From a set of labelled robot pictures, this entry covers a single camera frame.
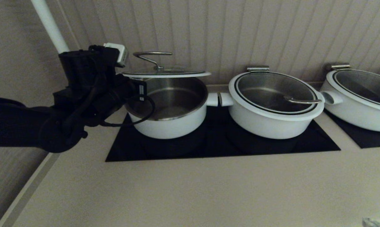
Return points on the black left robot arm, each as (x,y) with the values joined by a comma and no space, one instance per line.
(13,126)

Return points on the black glass induction cooktop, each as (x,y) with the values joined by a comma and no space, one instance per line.
(215,148)
(366,140)

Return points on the white round pole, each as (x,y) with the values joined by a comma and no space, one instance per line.
(49,25)

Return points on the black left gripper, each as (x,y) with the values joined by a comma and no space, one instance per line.
(123,93)

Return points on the glass lid with white rim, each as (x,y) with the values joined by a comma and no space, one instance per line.
(363,83)
(265,88)
(164,74)

